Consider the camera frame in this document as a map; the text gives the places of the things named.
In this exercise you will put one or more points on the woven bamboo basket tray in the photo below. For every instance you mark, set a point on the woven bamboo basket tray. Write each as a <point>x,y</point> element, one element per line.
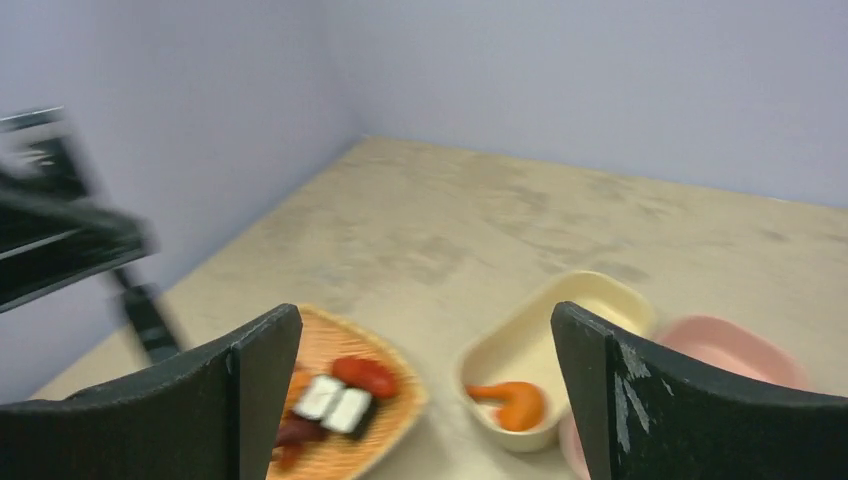
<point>326,337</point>

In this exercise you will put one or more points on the cream lunch box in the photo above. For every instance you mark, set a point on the cream lunch box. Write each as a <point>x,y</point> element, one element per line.
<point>522,349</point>

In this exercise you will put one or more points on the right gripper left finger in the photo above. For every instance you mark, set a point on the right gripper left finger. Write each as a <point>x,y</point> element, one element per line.
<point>211,412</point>

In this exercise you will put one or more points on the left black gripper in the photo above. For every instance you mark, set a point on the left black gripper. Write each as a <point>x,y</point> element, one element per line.
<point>55,231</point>

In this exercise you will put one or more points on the dark red octopus tentacle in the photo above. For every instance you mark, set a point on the dark red octopus tentacle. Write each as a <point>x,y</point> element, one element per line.
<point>293,436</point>

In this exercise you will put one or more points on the pink lunch box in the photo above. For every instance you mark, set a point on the pink lunch box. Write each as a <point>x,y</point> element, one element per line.
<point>722,351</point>

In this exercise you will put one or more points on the orange fried chicken piece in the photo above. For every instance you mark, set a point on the orange fried chicken piece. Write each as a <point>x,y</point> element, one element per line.
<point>301,378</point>

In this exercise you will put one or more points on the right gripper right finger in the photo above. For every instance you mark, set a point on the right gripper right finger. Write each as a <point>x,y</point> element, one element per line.
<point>805,430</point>

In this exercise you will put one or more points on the sushi roll with seaweed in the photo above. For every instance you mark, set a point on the sushi roll with seaweed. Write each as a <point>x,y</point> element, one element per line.
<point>318,397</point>

